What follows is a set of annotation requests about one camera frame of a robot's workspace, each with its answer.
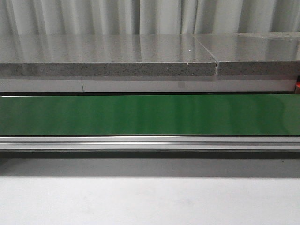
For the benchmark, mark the green conveyor belt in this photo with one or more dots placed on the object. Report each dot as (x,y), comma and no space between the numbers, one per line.
(227,114)

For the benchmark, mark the grey speckled stone counter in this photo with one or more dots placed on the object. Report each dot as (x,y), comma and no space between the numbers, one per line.
(202,63)

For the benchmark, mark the red plastic tray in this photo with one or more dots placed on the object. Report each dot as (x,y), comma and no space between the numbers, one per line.
(297,86)

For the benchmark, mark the white pleated curtain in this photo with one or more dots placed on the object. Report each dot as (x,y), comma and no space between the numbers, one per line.
(148,16)

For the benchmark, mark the aluminium conveyor side rail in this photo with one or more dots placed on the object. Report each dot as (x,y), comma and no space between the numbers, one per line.
(140,143)

